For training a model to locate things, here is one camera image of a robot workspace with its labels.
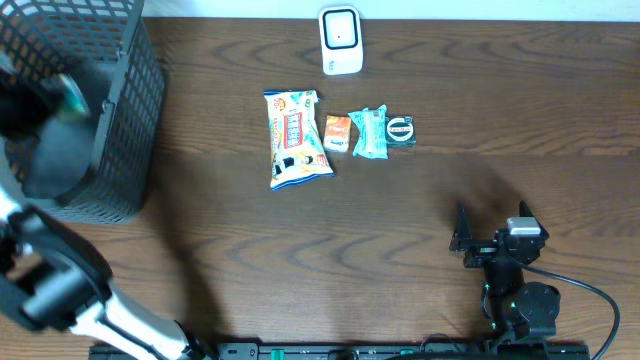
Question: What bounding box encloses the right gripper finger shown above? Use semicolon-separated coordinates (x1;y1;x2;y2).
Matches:
519;201;549;239
449;203;473;252

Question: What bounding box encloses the teal snack packet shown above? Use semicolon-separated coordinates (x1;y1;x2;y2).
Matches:
349;104;388;159

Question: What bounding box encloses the small orange carton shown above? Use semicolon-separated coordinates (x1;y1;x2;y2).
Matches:
323;115;351;153

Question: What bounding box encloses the large yellow snack bag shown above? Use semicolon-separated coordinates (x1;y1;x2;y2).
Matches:
263;90;334;191

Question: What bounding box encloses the light blue tissue pack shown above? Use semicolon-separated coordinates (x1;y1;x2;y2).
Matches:
58;74;91;121

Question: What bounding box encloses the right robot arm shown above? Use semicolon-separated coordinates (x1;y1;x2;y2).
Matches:
449;201;561;354

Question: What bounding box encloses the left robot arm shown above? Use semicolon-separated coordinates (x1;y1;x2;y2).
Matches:
1;61;214;359

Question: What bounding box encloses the grey plastic mesh basket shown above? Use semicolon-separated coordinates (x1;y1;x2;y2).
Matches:
1;0;165;224

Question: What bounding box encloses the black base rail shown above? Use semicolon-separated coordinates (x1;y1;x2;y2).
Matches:
88;340;592;360

